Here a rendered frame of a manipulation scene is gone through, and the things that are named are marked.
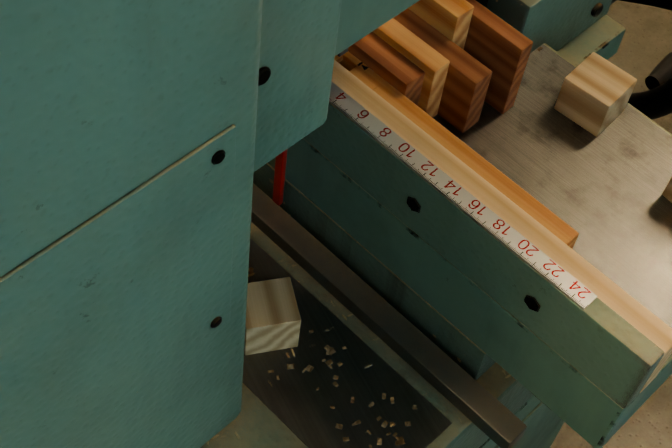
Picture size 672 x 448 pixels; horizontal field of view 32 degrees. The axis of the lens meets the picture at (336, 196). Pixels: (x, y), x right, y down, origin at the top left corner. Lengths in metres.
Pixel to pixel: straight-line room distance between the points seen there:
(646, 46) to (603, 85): 1.45
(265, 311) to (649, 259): 0.26
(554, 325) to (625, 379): 0.05
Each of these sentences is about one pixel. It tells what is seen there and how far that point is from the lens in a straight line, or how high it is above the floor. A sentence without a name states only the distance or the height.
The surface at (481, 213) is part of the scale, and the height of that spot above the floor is 0.96.
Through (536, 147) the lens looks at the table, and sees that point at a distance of 0.83.
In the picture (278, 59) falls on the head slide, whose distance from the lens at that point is 0.60.
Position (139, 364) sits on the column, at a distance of 0.62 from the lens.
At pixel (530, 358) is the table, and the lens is 0.76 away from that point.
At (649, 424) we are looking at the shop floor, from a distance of 1.80.
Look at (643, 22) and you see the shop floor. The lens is 2.34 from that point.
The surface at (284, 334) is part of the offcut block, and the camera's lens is 0.81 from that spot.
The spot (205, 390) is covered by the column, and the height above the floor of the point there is 0.88.
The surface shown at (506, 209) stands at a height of 0.95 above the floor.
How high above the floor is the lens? 1.52
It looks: 53 degrees down
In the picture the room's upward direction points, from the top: 8 degrees clockwise
